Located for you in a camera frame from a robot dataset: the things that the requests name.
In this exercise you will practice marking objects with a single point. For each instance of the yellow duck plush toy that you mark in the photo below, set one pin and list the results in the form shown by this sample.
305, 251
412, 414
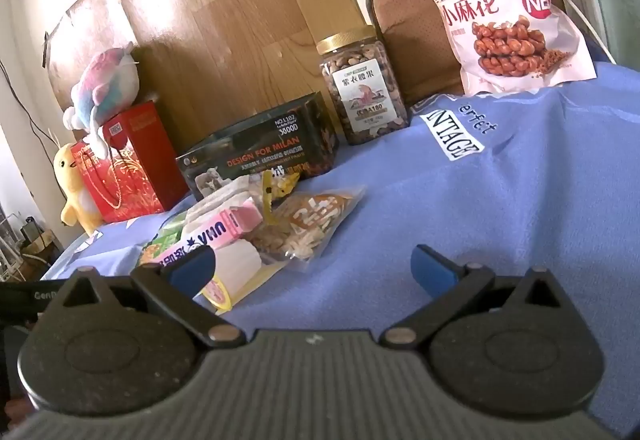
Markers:
75, 190

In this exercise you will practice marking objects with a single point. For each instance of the blue printed cloth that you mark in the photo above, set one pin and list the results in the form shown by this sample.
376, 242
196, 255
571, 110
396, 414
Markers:
500, 195

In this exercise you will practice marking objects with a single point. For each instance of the pink snack packet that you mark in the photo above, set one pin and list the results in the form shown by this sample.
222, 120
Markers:
230, 222

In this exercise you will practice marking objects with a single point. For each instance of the nut jar with gold lid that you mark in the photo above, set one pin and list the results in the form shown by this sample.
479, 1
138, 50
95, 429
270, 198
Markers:
365, 94

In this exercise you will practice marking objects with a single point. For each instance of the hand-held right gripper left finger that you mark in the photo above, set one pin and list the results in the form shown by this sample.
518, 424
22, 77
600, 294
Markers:
192, 265

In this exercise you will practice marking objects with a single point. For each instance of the pink twisted-dough snack bag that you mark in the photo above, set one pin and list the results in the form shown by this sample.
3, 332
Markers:
500, 19

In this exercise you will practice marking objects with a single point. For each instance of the wooden board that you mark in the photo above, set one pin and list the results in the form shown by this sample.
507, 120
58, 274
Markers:
225, 19

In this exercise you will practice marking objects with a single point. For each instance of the red gift bag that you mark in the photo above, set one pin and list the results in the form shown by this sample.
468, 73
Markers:
140, 169

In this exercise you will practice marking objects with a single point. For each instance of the brown chair back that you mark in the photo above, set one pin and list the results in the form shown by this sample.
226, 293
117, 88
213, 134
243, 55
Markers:
410, 29

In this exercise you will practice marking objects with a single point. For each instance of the pale yellow snack packet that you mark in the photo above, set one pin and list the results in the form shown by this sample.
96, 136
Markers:
260, 281

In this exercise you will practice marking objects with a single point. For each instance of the clear bag of sliced nuts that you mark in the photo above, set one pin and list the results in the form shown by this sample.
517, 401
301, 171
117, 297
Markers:
300, 232

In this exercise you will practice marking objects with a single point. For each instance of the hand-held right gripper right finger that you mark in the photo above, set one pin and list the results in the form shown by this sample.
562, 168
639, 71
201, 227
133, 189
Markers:
432, 270

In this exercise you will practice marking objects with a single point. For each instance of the white pillow snack packet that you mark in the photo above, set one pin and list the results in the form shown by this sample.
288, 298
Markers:
240, 262

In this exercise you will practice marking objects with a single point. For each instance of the black tape strip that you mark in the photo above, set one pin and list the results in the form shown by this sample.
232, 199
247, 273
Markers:
46, 49

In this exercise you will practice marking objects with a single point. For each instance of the dark printed box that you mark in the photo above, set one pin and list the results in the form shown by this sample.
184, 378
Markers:
260, 154

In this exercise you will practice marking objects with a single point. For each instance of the green snack packet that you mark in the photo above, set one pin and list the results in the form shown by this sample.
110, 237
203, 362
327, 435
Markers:
165, 240

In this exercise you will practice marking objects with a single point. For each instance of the pastel plush toy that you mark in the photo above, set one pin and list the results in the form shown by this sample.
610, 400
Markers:
105, 84

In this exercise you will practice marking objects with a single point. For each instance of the small yellow snack packet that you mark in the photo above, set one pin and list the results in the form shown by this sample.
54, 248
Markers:
277, 187

